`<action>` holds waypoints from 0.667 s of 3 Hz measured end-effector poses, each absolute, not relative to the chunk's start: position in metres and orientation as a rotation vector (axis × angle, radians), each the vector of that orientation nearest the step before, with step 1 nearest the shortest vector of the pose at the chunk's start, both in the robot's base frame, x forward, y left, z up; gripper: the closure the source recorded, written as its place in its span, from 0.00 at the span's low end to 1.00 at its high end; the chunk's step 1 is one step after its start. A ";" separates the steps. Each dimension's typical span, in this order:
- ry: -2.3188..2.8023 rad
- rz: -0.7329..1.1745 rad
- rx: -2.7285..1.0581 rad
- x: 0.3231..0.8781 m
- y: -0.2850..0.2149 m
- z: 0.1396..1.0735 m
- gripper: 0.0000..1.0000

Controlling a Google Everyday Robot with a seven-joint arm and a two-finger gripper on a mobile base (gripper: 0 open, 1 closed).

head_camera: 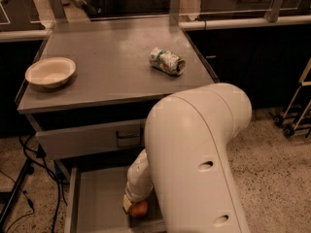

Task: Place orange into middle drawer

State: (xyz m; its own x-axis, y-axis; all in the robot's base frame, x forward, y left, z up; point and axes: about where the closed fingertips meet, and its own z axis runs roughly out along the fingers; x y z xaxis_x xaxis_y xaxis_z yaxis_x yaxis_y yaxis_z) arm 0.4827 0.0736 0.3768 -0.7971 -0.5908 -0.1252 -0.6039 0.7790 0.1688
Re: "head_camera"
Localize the white gripper with vent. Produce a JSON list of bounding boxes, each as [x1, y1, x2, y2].
[[122, 183, 154, 214]]

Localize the orange fruit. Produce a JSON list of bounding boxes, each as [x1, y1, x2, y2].
[[129, 200, 148, 218]]

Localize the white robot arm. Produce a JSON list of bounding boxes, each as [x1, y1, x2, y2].
[[123, 83, 252, 233]]

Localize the open middle grey drawer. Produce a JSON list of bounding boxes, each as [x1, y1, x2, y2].
[[64, 167, 166, 233]]

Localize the upper grey drawer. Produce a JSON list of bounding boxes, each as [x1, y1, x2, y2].
[[36, 119, 145, 159]]

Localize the grey metal drawer cabinet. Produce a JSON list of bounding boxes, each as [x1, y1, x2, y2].
[[15, 16, 220, 233]]

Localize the black metal stand leg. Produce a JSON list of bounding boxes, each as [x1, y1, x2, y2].
[[0, 160, 32, 233]]

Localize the crushed white green can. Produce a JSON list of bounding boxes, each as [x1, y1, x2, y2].
[[149, 48, 186, 76]]

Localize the white bowl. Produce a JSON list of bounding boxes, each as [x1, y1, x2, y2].
[[25, 57, 76, 88]]

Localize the black floor cables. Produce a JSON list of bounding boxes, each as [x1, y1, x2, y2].
[[0, 134, 71, 233]]

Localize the wheeled cart frame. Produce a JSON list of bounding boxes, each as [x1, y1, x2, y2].
[[270, 58, 311, 137]]

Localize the white horizontal rail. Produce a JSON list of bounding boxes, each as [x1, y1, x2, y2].
[[179, 16, 311, 31]]

